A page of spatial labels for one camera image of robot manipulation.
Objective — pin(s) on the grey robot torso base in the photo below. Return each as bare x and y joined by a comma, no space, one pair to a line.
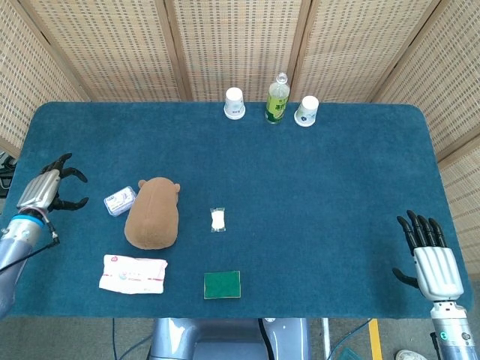
225,337

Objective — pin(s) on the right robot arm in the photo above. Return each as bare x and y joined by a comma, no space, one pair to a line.
452,330

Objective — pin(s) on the white shoe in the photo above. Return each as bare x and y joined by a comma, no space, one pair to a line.
407,354

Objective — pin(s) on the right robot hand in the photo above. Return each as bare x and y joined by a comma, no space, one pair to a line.
437,262

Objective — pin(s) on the blue table cloth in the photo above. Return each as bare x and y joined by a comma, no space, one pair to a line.
240,210

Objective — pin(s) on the white paper cup light print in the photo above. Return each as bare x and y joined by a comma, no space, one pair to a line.
234,104

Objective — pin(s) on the green and yellow sponge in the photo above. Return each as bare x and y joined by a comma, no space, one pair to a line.
222,285

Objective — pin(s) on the pink wet wipes pack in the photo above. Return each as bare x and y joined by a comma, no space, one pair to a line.
132,274

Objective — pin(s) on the green label plastic bottle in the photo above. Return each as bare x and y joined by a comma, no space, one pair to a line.
277,101

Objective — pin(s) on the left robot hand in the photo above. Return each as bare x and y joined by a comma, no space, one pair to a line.
39,187

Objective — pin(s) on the clear plastic floss box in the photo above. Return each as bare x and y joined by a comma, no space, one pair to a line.
120,200

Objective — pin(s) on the small wrapped white candy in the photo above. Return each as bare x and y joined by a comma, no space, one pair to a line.
217,219

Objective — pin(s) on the woven folding screen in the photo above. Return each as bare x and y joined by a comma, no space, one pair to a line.
240,48

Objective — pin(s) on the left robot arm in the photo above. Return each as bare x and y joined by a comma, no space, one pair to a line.
15,247

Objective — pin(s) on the white paper cup blue flower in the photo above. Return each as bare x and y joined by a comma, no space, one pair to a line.
306,111

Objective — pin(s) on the brown plush bear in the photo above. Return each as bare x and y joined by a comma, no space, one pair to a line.
153,213

